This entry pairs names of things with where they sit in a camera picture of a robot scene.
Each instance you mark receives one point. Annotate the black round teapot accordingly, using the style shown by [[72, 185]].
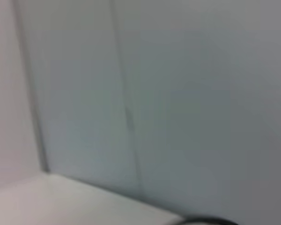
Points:
[[213, 221]]

